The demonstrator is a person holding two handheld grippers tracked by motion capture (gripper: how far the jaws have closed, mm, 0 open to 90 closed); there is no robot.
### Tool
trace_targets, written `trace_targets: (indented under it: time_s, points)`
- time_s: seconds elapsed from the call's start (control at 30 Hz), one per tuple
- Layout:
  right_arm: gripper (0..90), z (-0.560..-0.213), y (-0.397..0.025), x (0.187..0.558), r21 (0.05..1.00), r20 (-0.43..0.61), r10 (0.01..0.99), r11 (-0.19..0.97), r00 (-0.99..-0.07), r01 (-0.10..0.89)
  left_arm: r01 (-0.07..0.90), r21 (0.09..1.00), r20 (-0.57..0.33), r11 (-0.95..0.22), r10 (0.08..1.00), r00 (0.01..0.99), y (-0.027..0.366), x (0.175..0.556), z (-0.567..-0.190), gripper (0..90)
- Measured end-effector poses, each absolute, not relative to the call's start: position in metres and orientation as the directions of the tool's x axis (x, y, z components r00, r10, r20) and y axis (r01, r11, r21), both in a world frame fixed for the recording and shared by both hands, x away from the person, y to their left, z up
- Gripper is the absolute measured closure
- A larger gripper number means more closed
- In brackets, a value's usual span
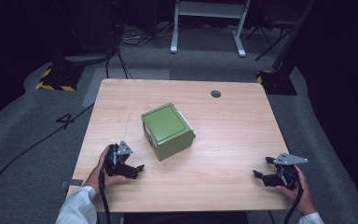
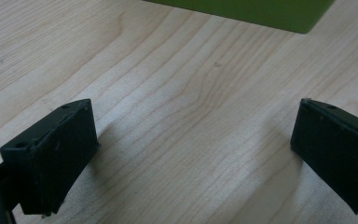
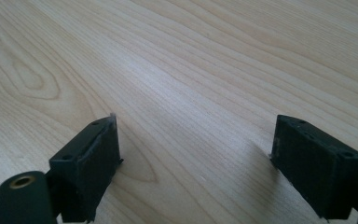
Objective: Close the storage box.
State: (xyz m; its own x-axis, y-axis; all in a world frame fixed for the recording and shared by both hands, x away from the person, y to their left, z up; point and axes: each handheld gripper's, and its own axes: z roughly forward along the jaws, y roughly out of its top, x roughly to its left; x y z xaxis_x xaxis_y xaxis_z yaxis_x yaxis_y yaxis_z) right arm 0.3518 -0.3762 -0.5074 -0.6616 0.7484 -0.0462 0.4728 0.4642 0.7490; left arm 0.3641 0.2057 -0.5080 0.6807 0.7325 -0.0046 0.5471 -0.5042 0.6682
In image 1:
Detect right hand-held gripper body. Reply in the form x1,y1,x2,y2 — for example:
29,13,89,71
272,151,303,191

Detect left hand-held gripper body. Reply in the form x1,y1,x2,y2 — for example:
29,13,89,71
103,140,134,177

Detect green box with white drawer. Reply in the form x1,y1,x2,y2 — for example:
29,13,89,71
141,102,197,162

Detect person's left hand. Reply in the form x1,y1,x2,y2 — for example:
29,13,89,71
83,146,127,196

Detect person's right hand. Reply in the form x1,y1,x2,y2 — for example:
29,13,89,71
274,164,318,217

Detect grey tape strip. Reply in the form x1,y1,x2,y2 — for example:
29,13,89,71
60,178,85,189

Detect person's dark lap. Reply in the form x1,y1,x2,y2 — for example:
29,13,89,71
123,211,250,224

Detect black yellow striped stand base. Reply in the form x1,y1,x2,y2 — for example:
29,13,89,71
255,69,298,96
34,63,85,92

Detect grey round stand foot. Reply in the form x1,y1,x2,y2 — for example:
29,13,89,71
62,52,112,66

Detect dark slanted stand pole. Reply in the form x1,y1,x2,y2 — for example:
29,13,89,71
271,0,317,73

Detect black folding tripod stand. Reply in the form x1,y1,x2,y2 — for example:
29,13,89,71
245,18,296,62

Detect left hand-held gripper black cable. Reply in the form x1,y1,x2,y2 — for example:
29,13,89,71
98,167,112,224

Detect hand-held gripper black cable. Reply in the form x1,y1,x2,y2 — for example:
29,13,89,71
98,167,112,224
283,181,305,224

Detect right hand-held gripper black cable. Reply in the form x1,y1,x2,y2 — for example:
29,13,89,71
283,181,305,224

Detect long black floor cable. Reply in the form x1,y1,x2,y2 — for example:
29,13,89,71
0,103,95,204

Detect black hanging cables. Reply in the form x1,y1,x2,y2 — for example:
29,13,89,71
104,46,134,80

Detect bundle of floor cables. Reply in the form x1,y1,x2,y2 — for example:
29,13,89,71
117,22,176,49

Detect white metal stand frame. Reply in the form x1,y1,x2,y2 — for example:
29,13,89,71
170,0,252,58

